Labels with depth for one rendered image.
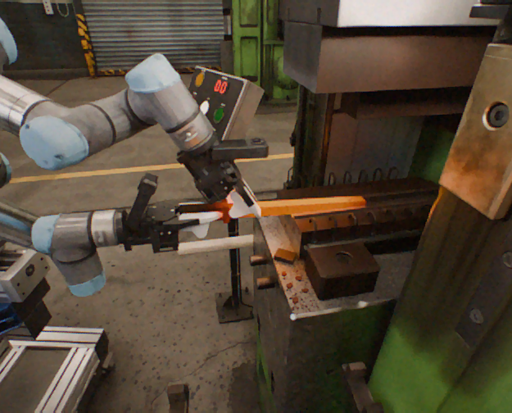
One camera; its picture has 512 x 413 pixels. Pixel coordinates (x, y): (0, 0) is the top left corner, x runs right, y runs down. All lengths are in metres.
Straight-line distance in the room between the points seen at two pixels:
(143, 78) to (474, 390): 0.66
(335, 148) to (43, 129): 0.67
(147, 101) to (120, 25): 7.99
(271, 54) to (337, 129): 4.54
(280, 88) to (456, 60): 4.95
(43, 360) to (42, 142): 1.20
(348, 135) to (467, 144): 0.49
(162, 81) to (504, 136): 0.45
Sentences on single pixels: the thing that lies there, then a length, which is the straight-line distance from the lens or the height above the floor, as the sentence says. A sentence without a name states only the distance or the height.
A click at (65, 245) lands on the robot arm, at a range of 0.71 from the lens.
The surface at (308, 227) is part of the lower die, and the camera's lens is 0.67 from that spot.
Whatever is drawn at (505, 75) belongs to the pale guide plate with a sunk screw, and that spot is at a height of 1.33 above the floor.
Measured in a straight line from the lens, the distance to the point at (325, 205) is 0.72.
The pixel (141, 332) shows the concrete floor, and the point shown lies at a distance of 1.80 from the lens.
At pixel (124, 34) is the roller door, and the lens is 8.54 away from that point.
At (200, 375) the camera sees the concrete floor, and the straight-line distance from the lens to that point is 1.60.
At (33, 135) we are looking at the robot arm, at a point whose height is 1.24.
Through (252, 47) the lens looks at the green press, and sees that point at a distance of 5.49.
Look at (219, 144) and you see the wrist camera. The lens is 0.61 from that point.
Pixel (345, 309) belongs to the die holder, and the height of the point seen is 0.91.
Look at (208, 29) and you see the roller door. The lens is 8.51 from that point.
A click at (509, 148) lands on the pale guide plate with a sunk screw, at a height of 1.27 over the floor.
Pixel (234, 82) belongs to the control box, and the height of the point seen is 1.19.
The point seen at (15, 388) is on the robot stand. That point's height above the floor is 0.21.
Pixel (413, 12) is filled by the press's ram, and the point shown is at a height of 1.38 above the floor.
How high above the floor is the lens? 1.39
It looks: 33 degrees down
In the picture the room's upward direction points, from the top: straight up
